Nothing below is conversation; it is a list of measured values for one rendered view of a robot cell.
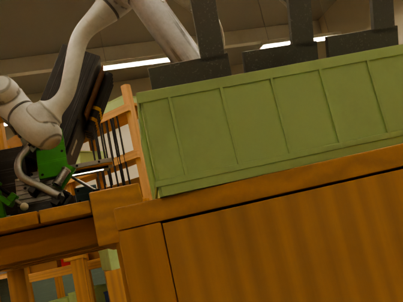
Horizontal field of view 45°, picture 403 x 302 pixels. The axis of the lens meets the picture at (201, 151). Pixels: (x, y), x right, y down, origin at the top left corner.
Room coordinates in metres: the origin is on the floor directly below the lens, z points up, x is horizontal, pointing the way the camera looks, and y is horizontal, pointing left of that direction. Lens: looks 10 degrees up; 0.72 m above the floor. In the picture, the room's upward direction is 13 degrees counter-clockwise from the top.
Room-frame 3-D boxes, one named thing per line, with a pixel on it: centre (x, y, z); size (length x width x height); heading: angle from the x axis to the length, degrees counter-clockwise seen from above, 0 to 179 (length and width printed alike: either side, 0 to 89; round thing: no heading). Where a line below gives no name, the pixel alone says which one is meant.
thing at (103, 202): (2.08, 0.40, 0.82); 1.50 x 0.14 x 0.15; 11
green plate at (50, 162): (1.97, 0.60, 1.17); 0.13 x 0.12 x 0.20; 11
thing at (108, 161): (2.13, 0.59, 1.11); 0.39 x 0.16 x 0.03; 101
